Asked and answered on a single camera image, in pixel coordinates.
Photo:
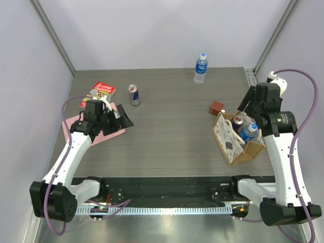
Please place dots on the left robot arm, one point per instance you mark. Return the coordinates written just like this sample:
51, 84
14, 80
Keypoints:
54, 197

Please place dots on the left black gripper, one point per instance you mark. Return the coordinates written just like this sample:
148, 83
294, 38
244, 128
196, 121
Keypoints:
122, 120

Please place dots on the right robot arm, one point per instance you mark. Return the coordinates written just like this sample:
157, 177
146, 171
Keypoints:
290, 203

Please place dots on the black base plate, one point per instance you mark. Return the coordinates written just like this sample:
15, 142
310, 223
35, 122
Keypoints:
172, 192

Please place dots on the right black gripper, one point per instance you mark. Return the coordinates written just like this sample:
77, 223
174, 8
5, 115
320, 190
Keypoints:
250, 96

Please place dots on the pink clipboard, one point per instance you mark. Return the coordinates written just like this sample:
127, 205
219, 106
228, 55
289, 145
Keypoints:
73, 133

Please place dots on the red children's book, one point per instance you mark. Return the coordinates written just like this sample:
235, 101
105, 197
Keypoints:
100, 91

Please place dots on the Pocari Sweat bottle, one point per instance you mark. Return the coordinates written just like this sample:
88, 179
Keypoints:
249, 132
200, 69

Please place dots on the red cube power adapter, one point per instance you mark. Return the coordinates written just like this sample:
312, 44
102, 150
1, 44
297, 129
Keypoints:
216, 108

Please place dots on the Red Bull can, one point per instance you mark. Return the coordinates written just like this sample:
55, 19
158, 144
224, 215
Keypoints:
237, 122
134, 95

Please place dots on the cat print canvas bag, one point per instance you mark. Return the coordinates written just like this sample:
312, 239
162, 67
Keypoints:
232, 146

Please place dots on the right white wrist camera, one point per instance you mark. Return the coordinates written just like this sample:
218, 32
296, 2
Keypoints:
274, 79

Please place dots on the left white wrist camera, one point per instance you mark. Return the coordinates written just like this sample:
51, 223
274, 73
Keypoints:
107, 104

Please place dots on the slotted cable duct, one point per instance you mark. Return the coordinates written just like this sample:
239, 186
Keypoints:
128, 211

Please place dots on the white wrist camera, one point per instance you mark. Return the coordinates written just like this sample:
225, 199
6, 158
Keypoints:
274, 79
107, 104

